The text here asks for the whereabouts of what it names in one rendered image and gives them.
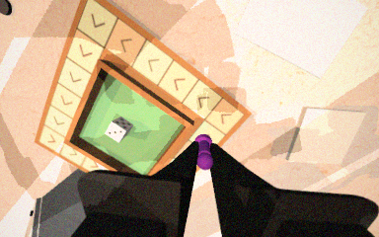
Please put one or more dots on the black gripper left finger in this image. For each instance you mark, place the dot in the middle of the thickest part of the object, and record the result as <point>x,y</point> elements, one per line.
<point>163,196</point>

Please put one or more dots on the purple pawn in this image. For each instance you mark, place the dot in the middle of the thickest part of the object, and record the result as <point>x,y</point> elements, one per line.
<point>204,159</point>

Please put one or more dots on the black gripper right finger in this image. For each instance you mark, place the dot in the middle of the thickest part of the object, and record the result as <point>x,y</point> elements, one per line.
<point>248,206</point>

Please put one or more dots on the beige die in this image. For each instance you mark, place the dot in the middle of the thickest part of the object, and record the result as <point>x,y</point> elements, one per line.
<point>119,129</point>

